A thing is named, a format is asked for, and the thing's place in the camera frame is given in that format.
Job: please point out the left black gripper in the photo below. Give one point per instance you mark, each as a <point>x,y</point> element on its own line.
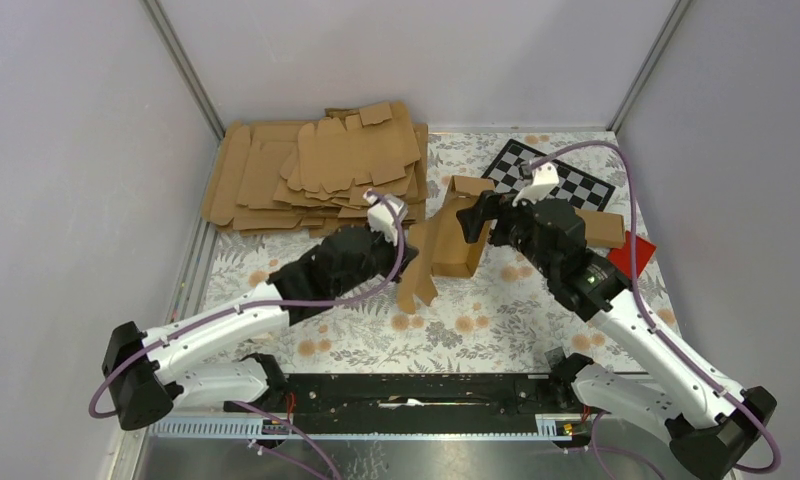
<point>393,254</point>

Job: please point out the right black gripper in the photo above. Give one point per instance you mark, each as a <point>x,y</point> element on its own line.
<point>491,205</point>

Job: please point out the brown cardboard box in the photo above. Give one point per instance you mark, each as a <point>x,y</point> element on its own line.
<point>442,250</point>

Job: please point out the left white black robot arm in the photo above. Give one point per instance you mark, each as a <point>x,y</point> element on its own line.
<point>148,374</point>

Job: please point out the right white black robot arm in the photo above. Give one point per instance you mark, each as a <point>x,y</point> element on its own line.
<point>707,419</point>

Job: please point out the folded small cardboard box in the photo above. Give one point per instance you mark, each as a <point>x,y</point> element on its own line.
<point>602,229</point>

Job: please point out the red box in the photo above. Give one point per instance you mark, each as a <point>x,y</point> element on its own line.
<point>633,257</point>

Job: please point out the black white checkerboard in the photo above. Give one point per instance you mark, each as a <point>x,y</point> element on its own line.
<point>581,189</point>

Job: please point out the stack of cardboard blanks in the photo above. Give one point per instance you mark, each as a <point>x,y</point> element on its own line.
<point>274,176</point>

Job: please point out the floral table mat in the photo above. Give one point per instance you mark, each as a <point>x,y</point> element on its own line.
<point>500,320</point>

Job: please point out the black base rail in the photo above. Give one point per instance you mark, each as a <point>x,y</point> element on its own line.
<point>347,394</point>

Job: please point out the perforated metal cable tray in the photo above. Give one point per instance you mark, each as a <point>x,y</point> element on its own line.
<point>380,425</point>

